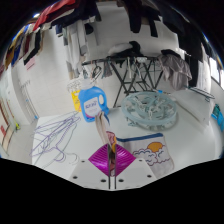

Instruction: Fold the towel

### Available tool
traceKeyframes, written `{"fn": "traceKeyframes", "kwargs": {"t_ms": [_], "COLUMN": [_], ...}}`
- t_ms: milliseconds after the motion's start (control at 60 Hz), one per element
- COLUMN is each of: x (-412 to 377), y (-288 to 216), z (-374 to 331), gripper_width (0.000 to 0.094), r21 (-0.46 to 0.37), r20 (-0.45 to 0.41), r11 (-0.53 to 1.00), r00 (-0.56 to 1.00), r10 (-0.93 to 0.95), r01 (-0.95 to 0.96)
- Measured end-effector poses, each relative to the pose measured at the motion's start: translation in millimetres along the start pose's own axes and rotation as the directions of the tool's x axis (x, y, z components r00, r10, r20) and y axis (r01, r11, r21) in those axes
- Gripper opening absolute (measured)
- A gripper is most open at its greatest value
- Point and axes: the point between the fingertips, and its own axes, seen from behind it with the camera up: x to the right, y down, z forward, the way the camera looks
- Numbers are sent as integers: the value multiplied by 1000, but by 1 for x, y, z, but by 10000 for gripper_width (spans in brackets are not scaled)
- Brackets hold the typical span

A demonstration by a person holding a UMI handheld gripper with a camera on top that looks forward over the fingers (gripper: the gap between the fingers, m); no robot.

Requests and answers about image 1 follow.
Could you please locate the blue container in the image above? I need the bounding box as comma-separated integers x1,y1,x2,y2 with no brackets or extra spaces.
216,111,224,132

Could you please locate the dark wire hanger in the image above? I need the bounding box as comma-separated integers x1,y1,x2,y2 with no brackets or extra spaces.
188,85,216,100

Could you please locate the purple wire hanger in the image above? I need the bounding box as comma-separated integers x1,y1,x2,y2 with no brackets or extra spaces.
29,111,81,164

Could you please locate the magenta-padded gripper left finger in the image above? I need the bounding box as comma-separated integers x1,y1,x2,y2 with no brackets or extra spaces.
69,143,111,190

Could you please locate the red hanging shirt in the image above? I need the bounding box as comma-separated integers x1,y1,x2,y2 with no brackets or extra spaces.
33,0,78,31

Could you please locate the white pillow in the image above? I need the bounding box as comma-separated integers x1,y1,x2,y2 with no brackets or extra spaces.
173,87,216,126

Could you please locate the yellow packet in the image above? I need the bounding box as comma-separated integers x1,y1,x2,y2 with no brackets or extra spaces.
70,89,83,113

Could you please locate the cartoon print towel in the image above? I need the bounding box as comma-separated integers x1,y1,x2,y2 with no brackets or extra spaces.
94,111,175,179

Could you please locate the teal container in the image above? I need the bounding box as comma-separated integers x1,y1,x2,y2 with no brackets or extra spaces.
211,103,224,121

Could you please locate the row of hanging clothes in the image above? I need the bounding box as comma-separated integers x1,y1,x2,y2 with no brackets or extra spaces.
3,26,44,69

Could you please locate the blue detergent bottle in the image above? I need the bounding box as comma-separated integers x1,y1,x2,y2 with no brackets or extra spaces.
78,79,110,123

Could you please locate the white hanging clip hanger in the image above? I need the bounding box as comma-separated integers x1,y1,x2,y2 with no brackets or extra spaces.
66,78,91,94

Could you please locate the black folding drying rack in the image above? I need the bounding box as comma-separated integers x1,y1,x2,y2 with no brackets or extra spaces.
81,55,168,108

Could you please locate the round pale green clip hanger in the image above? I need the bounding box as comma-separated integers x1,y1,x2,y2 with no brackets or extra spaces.
120,91,179,132

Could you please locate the grey garment on rack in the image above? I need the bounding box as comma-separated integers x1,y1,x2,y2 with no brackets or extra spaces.
157,53,193,91

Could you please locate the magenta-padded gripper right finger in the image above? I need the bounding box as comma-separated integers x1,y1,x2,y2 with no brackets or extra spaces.
114,143,158,190

